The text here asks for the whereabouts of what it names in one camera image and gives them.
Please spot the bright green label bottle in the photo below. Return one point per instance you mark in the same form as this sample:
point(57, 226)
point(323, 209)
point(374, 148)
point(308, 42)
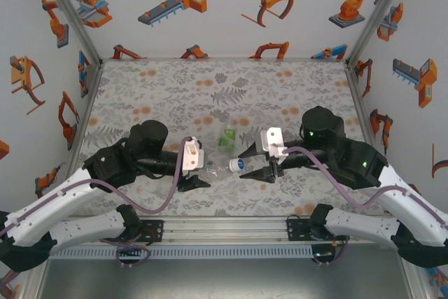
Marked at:
point(228, 139)

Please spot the clear unlabelled plastic bottle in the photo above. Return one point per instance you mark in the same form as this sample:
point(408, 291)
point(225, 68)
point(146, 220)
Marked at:
point(218, 173)

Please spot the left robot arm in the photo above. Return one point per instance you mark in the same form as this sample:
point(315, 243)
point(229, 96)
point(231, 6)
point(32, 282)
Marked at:
point(42, 208)

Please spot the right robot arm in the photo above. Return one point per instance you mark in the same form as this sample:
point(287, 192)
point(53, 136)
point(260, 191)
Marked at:
point(367, 229)

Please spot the floral patterned tablecloth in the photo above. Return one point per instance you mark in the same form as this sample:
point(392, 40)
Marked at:
point(227, 78)

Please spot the small controller circuit board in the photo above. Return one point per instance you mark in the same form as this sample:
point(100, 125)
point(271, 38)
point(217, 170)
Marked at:
point(322, 254)
point(127, 248)

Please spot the grey metal sheet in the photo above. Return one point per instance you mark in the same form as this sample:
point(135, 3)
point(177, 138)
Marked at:
point(227, 278)

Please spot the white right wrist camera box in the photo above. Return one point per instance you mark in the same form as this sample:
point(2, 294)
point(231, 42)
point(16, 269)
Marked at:
point(274, 141)

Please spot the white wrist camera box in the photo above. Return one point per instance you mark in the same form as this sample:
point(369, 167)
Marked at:
point(274, 141)
point(193, 157)

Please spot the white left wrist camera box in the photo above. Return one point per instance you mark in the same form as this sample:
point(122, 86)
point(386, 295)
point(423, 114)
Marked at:
point(193, 157)

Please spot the aluminium side rail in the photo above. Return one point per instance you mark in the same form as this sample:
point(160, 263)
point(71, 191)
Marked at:
point(83, 113)
point(359, 103)

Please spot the aluminium front frame rail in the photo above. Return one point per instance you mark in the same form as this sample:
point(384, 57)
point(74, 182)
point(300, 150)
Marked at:
point(227, 230)

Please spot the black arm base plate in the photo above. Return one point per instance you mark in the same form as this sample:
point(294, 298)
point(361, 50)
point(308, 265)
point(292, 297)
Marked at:
point(295, 229)
point(154, 230)

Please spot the aluminium corner post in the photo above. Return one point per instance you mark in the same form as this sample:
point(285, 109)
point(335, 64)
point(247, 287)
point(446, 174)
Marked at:
point(67, 8)
point(381, 8)

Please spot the aluminium frame leg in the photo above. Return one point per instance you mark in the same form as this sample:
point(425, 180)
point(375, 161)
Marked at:
point(421, 285)
point(29, 285)

